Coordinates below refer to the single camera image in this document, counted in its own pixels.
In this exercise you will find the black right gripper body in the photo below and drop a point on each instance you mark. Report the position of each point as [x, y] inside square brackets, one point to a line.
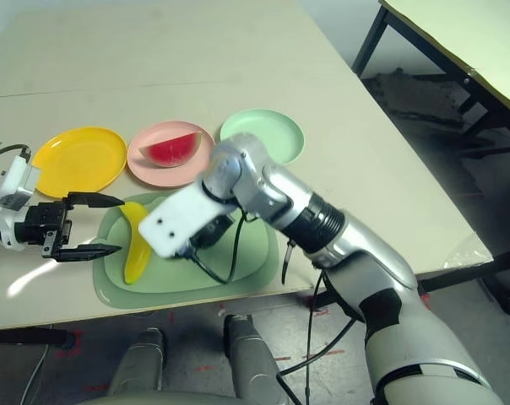
[213, 234]

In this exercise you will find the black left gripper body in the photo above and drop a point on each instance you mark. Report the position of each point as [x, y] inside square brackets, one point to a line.
[39, 225]

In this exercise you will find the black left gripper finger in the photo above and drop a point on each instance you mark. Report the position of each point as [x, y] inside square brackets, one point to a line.
[86, 252]
[94, 199]

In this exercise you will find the yellow toy banana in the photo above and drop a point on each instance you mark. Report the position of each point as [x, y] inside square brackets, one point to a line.
[137, 261]

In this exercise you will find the red toy watermelon slice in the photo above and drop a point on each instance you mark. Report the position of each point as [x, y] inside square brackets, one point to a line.
[170, 152]

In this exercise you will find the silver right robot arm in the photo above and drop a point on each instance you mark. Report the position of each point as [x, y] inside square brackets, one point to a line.
[365, 261]

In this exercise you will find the yellow plastic plate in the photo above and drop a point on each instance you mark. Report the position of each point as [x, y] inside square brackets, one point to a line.
[82, 162]

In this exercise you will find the pink plastic plate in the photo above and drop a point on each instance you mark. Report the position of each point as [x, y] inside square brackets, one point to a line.
[153, 177]

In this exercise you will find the light green tray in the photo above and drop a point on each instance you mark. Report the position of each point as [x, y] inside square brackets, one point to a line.
[175, 287]

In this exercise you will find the grey left robot leg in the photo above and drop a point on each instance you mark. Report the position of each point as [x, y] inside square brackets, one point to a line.
[139, 358]

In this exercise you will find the grey robot leg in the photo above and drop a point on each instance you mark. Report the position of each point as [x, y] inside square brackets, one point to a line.
[139, 358]
[253, 363]

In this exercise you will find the mint green plastic plate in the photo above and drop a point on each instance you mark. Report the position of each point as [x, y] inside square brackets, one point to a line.
[272, 126]

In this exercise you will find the grey right robot leg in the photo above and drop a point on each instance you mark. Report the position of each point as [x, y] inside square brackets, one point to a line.
[253, 363]

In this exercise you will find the grey robot torso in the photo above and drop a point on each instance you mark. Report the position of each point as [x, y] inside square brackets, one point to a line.
[162, 398]

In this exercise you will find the clear plastic sheet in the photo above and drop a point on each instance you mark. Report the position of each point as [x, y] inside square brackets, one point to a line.
[470, 251]

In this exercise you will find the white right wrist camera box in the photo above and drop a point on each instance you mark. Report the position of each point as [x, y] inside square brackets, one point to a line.
[175, 223]

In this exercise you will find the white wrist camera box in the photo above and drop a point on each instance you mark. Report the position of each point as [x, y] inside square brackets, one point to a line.
[16, 185]
[175, 223]

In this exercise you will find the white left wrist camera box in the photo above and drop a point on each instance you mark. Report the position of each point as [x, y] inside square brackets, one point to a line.
[16, 185]

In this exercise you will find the beige table with black frame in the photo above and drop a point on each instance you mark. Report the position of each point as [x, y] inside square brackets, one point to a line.
[462, 38]

